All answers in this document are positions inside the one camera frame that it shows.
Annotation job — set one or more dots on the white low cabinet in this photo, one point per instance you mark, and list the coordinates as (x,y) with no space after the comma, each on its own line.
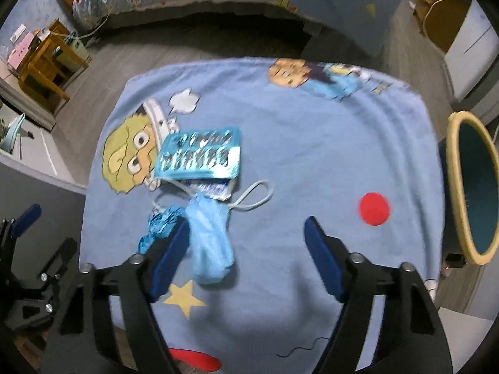
(35,148)

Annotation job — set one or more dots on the teal bin with yellow rim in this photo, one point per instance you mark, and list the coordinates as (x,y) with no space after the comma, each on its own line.
(469,161)

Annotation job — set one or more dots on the blue cartoon blanket on table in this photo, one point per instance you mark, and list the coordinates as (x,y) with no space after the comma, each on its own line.
(351,147)

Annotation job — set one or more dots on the white air purifier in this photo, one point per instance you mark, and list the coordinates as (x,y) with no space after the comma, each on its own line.
(473,51)

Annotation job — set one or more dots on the wooden bedside stool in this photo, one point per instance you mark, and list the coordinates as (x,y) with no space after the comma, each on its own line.
(55,56)

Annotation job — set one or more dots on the pink box on stool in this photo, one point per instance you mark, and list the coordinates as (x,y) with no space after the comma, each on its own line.
(20,50)

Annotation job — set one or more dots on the blue crumpled wrapper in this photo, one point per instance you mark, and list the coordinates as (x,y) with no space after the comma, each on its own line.
(159,226)

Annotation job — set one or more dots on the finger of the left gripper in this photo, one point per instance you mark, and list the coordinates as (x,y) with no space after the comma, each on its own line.
(26,220)

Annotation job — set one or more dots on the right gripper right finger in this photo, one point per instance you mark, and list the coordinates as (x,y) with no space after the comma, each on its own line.
(388,322)

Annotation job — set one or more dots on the teal blister pack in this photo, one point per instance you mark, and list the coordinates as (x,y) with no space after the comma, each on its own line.
(200,154)

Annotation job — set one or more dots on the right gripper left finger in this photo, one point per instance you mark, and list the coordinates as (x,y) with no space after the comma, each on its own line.
(106,324)

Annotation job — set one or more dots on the wooden cabinet in corner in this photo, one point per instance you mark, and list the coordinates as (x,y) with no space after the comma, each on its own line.
(441,20)

